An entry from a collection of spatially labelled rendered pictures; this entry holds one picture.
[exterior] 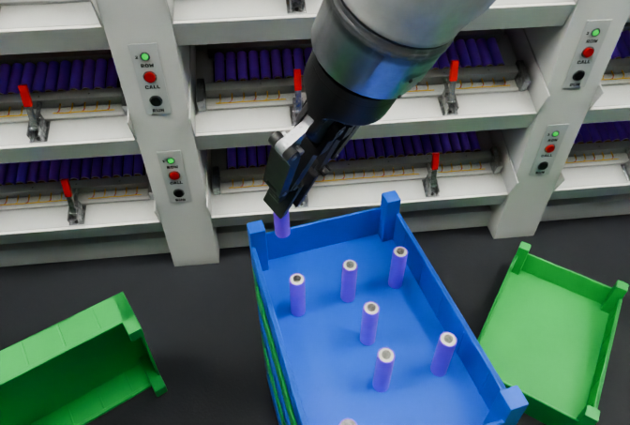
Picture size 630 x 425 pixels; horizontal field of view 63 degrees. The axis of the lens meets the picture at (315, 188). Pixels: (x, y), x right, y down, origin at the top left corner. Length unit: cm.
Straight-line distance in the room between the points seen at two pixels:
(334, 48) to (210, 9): 47
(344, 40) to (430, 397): 40
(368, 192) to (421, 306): 43
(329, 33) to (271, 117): 56
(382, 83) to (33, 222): 88
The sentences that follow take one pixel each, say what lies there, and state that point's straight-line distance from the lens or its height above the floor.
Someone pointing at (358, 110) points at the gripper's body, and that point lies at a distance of 38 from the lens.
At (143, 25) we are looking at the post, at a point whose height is 54.
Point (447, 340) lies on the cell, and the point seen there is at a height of 39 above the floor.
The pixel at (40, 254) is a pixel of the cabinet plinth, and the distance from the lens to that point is 123.
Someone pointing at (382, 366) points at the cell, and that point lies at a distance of 55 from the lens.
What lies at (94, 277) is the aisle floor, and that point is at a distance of 118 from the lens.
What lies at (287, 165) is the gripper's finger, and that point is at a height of 58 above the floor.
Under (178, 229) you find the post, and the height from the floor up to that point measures 11.
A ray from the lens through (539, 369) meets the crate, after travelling 105.
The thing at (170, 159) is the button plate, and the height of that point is 29.
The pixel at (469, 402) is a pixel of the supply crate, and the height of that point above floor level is 32.
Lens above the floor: 86
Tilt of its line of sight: 43 degrees down
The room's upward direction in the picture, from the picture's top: straight up
